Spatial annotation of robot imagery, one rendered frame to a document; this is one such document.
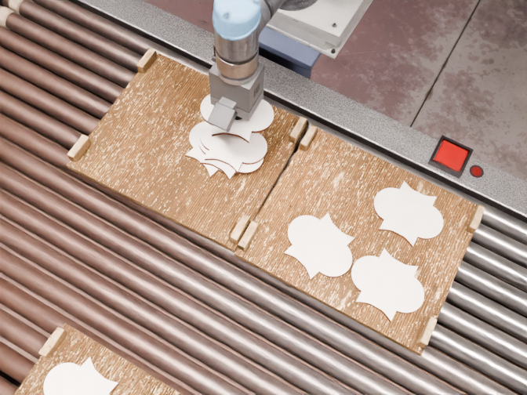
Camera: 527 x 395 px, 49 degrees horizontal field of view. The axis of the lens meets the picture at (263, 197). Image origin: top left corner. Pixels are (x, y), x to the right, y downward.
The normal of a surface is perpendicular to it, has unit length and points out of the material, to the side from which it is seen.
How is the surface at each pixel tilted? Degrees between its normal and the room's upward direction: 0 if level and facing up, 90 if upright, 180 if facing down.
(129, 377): 0
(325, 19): 4
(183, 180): 0
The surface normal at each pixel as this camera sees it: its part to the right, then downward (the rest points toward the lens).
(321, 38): -0.50, 0.78
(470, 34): 0.04, -0.43
